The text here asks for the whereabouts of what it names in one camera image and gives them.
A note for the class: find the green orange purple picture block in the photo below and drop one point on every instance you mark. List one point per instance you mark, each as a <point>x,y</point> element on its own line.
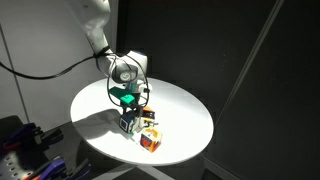
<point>151,140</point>

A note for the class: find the black spring clamp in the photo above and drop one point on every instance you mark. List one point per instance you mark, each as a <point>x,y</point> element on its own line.
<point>50,137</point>

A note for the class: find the black perforated board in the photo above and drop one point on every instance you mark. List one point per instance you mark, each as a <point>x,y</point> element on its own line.
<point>13,166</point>

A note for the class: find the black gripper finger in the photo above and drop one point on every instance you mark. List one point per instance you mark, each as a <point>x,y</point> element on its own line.
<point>139,121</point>

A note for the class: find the purple spring clamp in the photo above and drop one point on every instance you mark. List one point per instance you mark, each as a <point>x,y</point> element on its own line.
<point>50,170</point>

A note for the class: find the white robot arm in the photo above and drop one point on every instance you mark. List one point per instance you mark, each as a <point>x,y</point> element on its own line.
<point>100,30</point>

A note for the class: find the navy white letter block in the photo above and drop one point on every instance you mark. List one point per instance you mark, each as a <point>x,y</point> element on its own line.
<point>149,116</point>

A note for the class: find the small orange cube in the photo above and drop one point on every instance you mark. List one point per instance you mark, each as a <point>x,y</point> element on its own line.
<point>148,109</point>

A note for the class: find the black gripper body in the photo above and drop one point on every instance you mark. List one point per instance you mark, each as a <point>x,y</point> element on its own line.
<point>135,108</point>

